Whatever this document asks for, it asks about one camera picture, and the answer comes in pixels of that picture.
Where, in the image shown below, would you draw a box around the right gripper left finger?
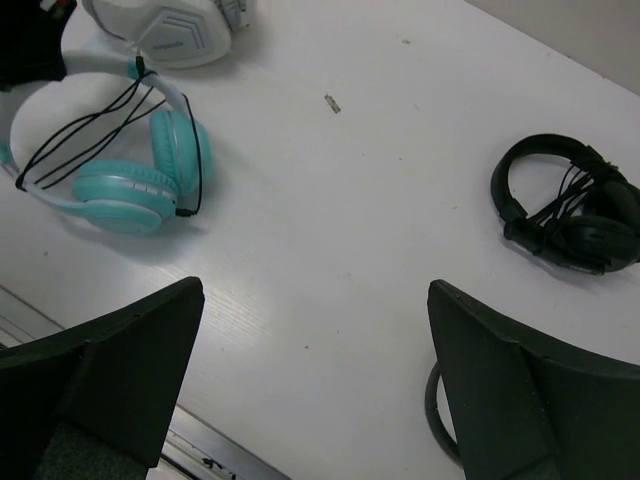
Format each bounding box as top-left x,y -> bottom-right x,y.
0,277 -> 205,480

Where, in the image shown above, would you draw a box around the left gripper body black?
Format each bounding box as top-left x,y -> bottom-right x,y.
1,0 -> 75,92

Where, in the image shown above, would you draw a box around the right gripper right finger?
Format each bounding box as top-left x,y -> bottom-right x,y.
427,280 -> 639,479

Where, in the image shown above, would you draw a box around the teal cat ear headphones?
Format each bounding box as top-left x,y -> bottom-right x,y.
1,51 -> 213,235

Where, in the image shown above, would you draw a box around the black unwrapped headphones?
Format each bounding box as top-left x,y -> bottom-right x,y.
424,363 -> 461,465

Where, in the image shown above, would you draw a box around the black wrapped headphones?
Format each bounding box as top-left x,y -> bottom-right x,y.
491,134 -> 639,275

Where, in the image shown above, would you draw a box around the grey white gaming headset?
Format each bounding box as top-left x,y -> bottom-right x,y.
83,0 -> 257,69

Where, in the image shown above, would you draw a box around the small debris on table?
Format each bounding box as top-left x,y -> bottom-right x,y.
324,94 -> 341,114

